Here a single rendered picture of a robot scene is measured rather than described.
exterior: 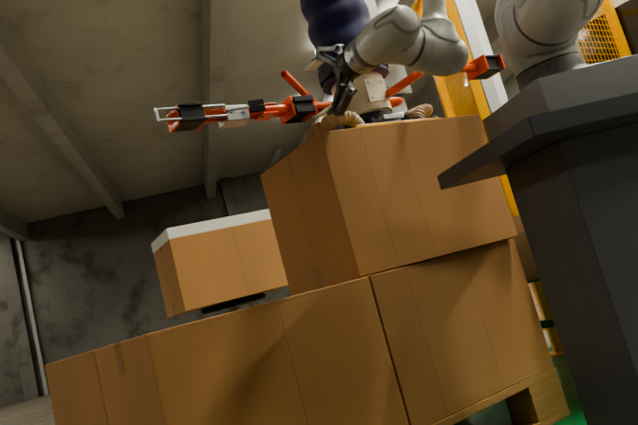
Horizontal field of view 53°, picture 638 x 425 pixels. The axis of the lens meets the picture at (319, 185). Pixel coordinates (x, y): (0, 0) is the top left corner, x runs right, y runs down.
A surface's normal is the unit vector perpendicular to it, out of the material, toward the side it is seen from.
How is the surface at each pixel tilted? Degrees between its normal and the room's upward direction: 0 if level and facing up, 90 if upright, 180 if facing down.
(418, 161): 90
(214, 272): 90
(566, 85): 90
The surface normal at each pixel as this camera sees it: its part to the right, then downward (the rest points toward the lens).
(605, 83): 0.17, -0.22
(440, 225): 0.47, -0.28
